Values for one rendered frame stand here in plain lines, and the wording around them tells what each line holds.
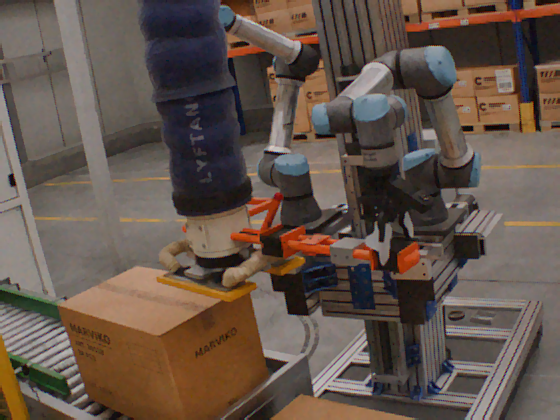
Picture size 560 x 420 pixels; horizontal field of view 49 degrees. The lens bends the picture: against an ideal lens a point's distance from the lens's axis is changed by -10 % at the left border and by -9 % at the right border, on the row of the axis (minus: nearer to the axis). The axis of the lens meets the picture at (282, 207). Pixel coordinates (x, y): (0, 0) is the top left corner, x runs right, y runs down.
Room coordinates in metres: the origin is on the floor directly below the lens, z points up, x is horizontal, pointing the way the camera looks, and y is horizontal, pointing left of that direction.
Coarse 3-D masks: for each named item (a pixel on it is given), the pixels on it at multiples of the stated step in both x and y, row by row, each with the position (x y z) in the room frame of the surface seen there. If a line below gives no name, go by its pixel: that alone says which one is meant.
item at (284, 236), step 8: (280, 224) 1.67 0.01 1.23; (288, 224) 1.66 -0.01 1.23; (264, 232) 1.62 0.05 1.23; (272, 232) 1.64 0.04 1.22; (280, 232) 1.63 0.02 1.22; (288, 232) 1.62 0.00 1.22; (296, 232) 1.59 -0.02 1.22; (304, 232) 1.61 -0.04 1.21; (264, 240) 1.60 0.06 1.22; (272, 240) 1.58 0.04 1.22; (280, 240) 1.57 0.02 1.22; (288, 240) 1.57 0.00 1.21; (296, 240) 1.59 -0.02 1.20; (264, 248) 1.60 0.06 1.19; (272, 248) 1.59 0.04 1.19; (280, 248) 1.57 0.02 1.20; (280, 256) 1.56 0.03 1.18; (288, 256) 1.57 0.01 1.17
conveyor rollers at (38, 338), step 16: (0, 304) 3.39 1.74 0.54; (0, 320) 3.15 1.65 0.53; (16, 320) 3.06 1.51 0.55; (32, 320) 3.03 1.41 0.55; (48, 320) 3.01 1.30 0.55; (16, 336) 2.85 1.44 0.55; (32, 336) 2.83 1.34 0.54; (48, 336) 2.80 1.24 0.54; (64, 336) 2.77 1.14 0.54; (16, 352) 2.66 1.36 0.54; (32, 352) 2.63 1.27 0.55; (48, 352) 2.60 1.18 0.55; (64, 352) 2.57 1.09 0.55; (48, 368) 2.48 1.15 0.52; (64, 368) 2.44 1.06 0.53; (32, 384) 2.32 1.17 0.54; (80, 384) 2.24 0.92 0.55; (64, 400) 2.14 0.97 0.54; (80, 400) 2.11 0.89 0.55; (112, 416) 1.99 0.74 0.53
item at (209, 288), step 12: (168, 276) 1.80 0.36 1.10; (180, 276) 1.78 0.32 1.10; (216, 276) 1.67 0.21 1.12; (180, 288) 1.74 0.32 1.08; (192, 288) 1.69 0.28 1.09; (204, 288) 1.66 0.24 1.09; (216, 288) 1.64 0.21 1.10; (228, 288) 1.62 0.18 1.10; (240, 288) 1.62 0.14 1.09; (252, 288) 1.63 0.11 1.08; (228, 300) 1.58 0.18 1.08
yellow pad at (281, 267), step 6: (288, 258) 1.77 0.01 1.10; (294, 258) 1.78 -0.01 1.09; (300, 258) 1.77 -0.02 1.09; (276, 264) 1.74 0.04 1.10; (282, 264) 1.75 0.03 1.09; (288, 264) 1.74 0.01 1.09; (294, 264) 1.75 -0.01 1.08; (300, 264) 1.76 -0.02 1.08; (270, 270) 1.74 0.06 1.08; (276, 270) 1.72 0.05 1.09; (282, 270) 1.71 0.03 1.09; (288, 270) 1.73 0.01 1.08
